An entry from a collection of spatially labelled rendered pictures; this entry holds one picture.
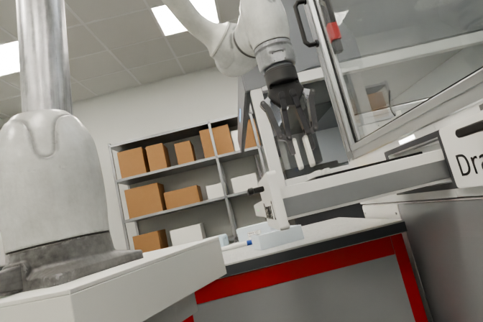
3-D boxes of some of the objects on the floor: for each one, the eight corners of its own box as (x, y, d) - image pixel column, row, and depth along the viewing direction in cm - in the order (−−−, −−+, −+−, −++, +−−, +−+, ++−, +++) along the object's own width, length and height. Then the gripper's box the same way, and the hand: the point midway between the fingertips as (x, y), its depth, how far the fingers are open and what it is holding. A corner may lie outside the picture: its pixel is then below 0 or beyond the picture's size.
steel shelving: (139, 320, 437) (107, 144, 471) (151, 308, 485) (121, 149, 519) (463, 241, 437) (407, 70, 471) (443, 238, 485) (394, 83, 519)
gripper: (248, 71, 89) (276, 174, 85) (313, 55, 90) (343, 157, 86) (247, 82, 97) (273, 177, 93) (307, 67, 98) (335, 161, 94)
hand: (302, 152), depth 90 cm, fingers closed
